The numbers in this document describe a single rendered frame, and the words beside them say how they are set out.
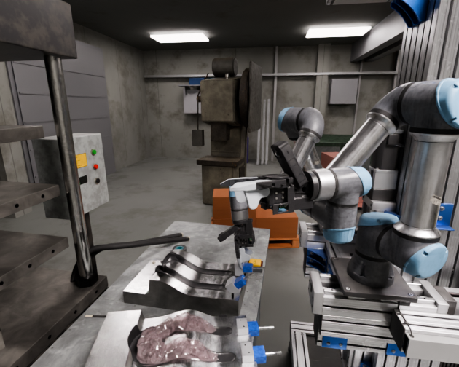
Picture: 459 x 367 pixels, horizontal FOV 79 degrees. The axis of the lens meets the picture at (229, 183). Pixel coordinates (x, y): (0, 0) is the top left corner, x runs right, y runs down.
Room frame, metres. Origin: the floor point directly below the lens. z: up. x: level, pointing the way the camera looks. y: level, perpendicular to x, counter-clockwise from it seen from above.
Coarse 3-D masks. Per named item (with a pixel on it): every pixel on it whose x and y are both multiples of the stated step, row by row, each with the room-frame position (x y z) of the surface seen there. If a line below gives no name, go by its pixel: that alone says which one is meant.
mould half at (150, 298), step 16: (192, 256) 1.22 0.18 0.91; (144, 272) 1.16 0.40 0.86; (192, 272) 1.11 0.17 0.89; (128, 288) 1.04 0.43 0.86; (144, 288) 1.04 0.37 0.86; (160, 288) 0.99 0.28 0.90; (176, 288) 0.98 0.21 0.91; (192, 288) 1.01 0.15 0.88; (144, 304) 1.01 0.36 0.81; (160, 304) 0.99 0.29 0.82; (176, 304) 0.98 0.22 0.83; (192, 304) 0.97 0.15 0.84; (208, 304) 0.95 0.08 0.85; (224, 304) 0.94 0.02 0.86; (240, 304) 0.98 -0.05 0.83
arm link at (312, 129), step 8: (304, 112) 1.24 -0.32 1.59; (312, 112) 1.23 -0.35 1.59; (320, 112) 1.25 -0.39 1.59; (304, 120) 1.22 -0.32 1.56; (312, 120) 1.20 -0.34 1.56; (320, 120) 1.20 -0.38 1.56; (304, 128) 1.20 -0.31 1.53; (312, 128) 1.18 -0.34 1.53; (320, 128) 1.19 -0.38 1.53; (304, 136) 1.18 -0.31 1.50; (312, 136) 1.17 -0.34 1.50; (320, 136) 1.18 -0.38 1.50; (296, 144) 1.19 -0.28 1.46; (304, 144) 1.16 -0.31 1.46; (312, 144) 1.17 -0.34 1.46; (296, 152) 1.16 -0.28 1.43; (304, 152) 1.15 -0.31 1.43; (304, 160) 1.15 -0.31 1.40
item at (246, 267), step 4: (236, 260) 1.14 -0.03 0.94; (236, 264) 1.09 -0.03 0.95; (244, 264) 1.11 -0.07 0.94; (248, 264) 1.11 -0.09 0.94; (252, 264) 1.11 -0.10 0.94; (236, 268) 1.09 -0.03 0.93; (244, 268) 1.09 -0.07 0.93; (248, 268) 1.08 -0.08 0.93; (252, 268) 1.09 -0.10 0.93; (256, 268) 1.09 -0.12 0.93; (260, 268) 1.09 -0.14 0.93; (264, 268) 1.09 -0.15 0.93; (236, 272) 1.09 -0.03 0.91; (240, 272) 1.08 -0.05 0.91; (244, 272) 1.11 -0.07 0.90
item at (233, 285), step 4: (252, 272) 0.99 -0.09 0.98; (240, 276) 1.01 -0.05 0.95; (244, 276) 1.01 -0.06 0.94; (248, 276) 0.98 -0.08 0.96; (228, 280) 1.02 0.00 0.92; (232, 280) 0.99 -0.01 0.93; (236, 280) 1.00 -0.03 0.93; (240, 280) 0.97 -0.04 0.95; (244, 280) 0.99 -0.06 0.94; (228, 284) 0.98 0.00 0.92; (232, 284) 0.98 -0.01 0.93; (236, 284) 0.98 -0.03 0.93; (240, 284) 0.97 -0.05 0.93; (244, 284) 0.97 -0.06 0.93; (228, 288) 0.98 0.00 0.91; (232, 288) 0.98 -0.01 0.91; (236, 288) 0.97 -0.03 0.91; (240, 288) 0.99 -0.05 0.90; (232, 292) 0.98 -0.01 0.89; (236, 292) 0.97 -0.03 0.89
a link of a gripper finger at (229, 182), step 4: (228, 180) 0.62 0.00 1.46; (232, 180) 0.62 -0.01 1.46; (236, 180) 0.62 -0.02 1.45; (240, 180) 0.62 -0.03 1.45; (244, 180) 0.63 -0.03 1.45; (248, 180) 0.62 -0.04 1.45; (252, 180) 0.62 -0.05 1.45; (220, 184) 0.62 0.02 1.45; (224, 184) 0.62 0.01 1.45; (228, 184) 0.62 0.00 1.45; (232, 184) 0.62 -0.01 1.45; (236, 192) 0.63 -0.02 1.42; (240, 192) 0.63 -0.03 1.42; (236, 196) 0.63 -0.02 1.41; (240, 196) 0.63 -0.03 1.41; (244, 196) 0.63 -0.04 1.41; (240, 200) 0.63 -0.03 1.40; (244, 200) 0.63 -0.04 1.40
